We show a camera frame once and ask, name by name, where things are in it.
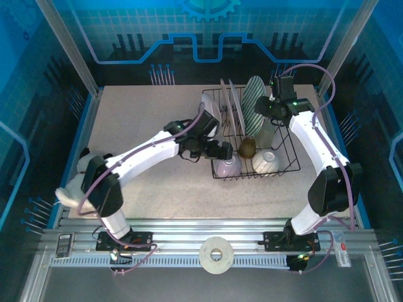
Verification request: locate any black wire dish rack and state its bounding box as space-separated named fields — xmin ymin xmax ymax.
xmin=201 ymin=84 xmax=302 ymax=182

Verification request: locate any white plush cat toy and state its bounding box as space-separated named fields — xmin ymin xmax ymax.
xmin=55 ymin=147 xmax=95 ymax=212

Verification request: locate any white tag with red mark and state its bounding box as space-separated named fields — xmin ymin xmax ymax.
xmin=333 ymin=230 xmax=353 ymax=268

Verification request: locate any amber glass cup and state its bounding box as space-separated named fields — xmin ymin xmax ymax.
xmin=237 ymin=135 xmax=256 ymax=160

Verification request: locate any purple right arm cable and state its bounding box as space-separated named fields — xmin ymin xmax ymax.
xmin=278 ymin=64 xmax=358 ymax=275

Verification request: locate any frosted plastic tumbler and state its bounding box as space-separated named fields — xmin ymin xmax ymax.
xmin=256 ymin=121 xmax=280 ymax=148

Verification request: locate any small black display module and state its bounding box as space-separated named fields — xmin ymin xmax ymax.
xmin=56 ymin=233 xmax=75 ymax=258

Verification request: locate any aluminium rail beam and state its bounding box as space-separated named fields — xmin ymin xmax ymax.
xmin=40 ymin=216 xmax=377 ymax=257

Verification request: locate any plate with colourful squiggle rim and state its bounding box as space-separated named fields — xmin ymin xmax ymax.
xmin=200 ymin=91 xmax=223 ymax=127

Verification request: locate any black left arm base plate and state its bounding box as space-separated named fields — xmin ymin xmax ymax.
xmin=96 ymin=231 xmax=154 ymax=252

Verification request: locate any lavender ceramic bowl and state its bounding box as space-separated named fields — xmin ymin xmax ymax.
xmin=215 ymin=156 xmax=242 ymax=177

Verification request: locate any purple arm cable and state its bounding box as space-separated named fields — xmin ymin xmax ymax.
xmin=278 ymin=64 xmax=358 ymax=275
xmin=77 ymin=102 xmax=207 ymax=277

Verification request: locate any white tape roll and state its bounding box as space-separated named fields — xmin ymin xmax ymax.
xmin=198 ymin=235 xmax=235 ymax=275

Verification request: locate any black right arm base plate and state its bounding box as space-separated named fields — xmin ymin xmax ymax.
xmin=263 ymin=231 xmax=321 ymax=252

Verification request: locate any aluminium frame post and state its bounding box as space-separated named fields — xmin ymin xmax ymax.
xmin=33 ymin=0 xmax=103 ymax=97
xmin=317 ymin=0 xmax=380 ymax=97

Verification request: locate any white plate with grey rings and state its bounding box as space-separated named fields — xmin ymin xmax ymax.
xmin=229 ymin=78 xmax=247 ymax=135

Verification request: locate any grey slotted cable duct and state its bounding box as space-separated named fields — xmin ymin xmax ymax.
xmin=50 ymin=255 xmax=290 ymax=269

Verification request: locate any white ribbed ceramic bowl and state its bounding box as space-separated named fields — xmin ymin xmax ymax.
xmin=251 ymin=148 xmax=281 ymax=174

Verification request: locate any green striped plate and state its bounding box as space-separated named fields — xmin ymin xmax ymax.
xmin=241 ymin=75 xmax=268 ymax=137

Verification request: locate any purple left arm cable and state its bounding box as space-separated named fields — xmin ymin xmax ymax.
xmin=77 ymin=102 xmax=207 ymax=277

